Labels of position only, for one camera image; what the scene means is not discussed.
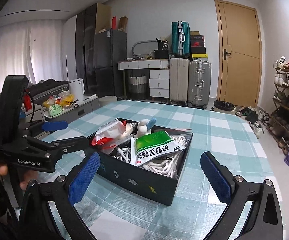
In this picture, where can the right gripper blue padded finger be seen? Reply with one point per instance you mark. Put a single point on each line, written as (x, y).
(37, 221)
(264, 220)

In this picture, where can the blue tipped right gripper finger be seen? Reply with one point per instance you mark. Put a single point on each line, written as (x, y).
(38, 127)

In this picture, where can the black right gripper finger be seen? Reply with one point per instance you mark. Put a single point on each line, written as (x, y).
(64, 146)

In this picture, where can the green white medicine packet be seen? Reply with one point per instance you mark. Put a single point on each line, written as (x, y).
(154, 145)

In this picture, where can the white plush toy blue tips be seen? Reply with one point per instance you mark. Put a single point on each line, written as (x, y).
(144, 127)

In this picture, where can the person's left hand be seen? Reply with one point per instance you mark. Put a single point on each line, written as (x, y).
(21, 175)

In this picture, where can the grey low cabinet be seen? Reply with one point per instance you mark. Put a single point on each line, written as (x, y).
(69, 114)

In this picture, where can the white appliance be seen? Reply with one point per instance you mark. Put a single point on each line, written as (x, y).
(76, 88)

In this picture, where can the white curtain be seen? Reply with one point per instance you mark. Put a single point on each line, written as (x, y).
(33, 49)

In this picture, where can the black cardboard box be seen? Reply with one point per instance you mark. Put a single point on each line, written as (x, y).
(112, 142)

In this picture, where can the woven laundry basket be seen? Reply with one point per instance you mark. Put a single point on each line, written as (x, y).
(138, 87)

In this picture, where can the black refrigerator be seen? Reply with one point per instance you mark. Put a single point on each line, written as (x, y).
(110, 48)

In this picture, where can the dark tall wardrobe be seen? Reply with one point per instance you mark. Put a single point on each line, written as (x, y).
(89, 22)

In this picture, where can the shoe rack with shoes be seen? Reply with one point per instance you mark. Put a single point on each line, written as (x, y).
(279, 119)

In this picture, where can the white drawer desk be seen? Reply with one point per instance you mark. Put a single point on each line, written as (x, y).
(156, 71)

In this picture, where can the silver suitcase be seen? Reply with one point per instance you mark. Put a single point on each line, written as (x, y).
(199, 83)

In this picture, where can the beige suitcase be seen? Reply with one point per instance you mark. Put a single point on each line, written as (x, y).
(178, 79)

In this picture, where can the teal suitcase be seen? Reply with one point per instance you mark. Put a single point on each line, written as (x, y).
(181, 46)

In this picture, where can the stack of shoe boxes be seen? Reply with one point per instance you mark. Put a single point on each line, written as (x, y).
(198, 49)

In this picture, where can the wooden door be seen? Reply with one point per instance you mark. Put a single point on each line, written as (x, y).
(240, 54)

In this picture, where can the bagged white rope adidas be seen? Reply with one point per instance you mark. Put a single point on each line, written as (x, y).
(168, 164)

